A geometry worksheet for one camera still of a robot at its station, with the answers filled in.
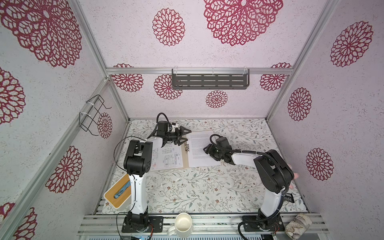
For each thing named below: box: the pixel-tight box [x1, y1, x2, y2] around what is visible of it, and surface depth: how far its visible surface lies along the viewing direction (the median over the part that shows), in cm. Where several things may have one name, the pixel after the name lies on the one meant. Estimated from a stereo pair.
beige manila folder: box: [181, 134, 190, 170], surface depth 99 cm
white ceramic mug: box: [167, 212, 193, 238], surface depth 71 cm
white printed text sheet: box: [186, 130, 221, 168], surface depth 102 cm
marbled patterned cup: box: [285, 213, 313, 240], surface depth 72 cm
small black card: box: [283, 193, 295, 203], surface depth 82 cm
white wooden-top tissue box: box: [103, 173, 132, 211], surface depth 79 cm
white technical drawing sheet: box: [150, 143, 184, 172], surface depth 99 cm
